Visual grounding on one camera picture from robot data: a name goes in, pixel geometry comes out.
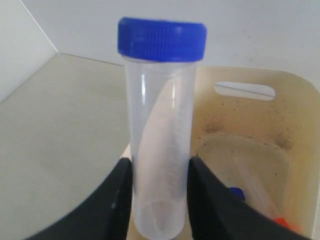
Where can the small cream plastic bin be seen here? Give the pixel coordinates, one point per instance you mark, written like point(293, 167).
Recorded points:
point(270, 119)

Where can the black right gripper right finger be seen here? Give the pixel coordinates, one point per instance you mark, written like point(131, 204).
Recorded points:
point(215, 213)

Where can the orange-capped tube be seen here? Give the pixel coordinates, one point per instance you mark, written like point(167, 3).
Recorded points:
point(283, 222)

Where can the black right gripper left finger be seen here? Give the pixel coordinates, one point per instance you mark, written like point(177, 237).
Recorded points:
point(104, 215)

